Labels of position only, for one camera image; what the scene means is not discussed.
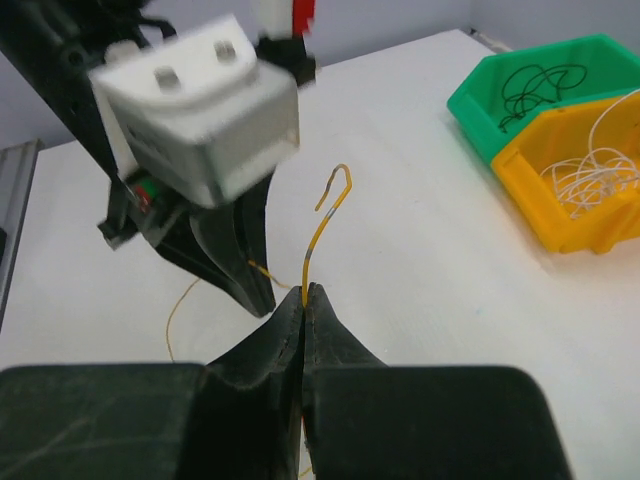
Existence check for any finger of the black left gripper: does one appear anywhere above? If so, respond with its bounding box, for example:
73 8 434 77
155 204 268 318
223 173 275 313

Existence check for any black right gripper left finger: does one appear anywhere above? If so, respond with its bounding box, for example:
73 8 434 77
1 288 303 479

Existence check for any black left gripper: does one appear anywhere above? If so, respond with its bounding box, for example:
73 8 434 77
0 0 321 251

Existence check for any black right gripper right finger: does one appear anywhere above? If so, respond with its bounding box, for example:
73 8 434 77
302 283 572 479

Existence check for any yellow thin wire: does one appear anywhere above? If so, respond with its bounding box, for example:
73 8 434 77
165 163 353 476

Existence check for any brown thin wire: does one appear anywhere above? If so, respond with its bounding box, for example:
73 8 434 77
497 63 589 134

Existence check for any white thin wire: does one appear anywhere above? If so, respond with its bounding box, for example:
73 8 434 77
539 89 640 224

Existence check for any green plastic bin left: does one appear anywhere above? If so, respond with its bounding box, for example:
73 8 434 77
447 34 639 165

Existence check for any yellow plastic bin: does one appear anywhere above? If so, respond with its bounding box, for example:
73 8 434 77
491 91 639 254

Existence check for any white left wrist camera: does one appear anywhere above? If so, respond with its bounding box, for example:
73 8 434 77
89 15 300 208

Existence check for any aluminium front rail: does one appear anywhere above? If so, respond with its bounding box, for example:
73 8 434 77
0 139 43 321

